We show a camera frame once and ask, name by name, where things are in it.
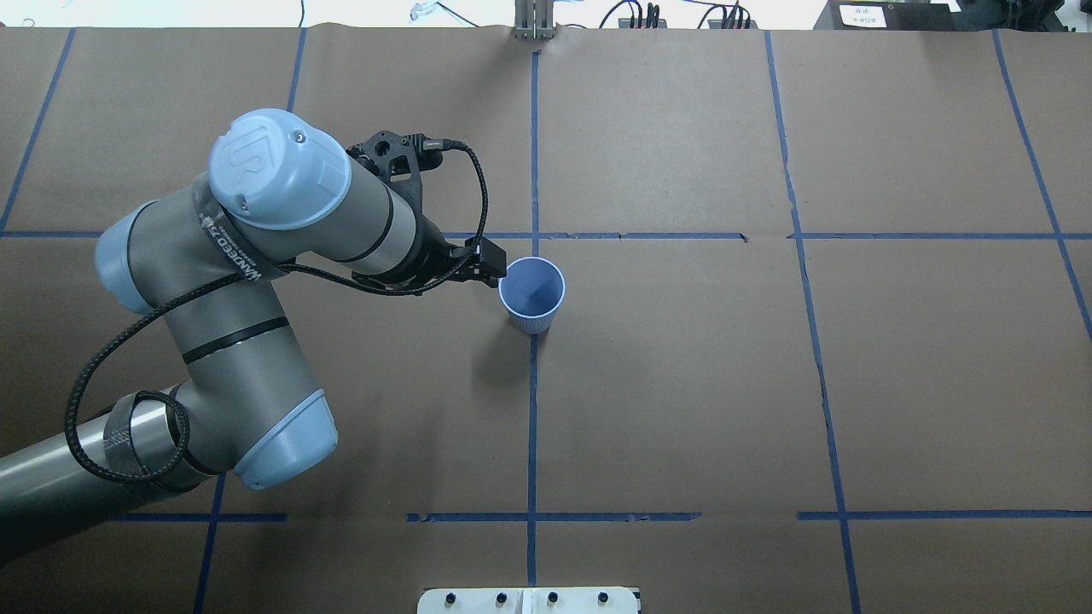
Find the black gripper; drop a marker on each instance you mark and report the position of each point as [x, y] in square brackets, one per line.
[424, 252]

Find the blue ribbed cup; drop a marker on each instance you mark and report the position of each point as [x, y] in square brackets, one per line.
[532, 293]

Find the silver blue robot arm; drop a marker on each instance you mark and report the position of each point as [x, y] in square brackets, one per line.
[393, 216]

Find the upper orange black connector box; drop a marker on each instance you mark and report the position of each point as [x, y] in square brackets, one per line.
[642, 16]

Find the brown paper table cover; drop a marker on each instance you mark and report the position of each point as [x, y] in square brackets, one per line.
[682, 384]

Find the black labelled power box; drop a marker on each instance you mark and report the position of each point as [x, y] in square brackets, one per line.
[894, 16]

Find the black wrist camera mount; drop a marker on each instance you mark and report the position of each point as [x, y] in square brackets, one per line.
[399, 161]

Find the aluminium frame post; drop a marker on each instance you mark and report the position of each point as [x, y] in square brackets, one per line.
[534, 20]

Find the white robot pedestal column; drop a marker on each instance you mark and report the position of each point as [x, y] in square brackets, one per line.
[580, 599]

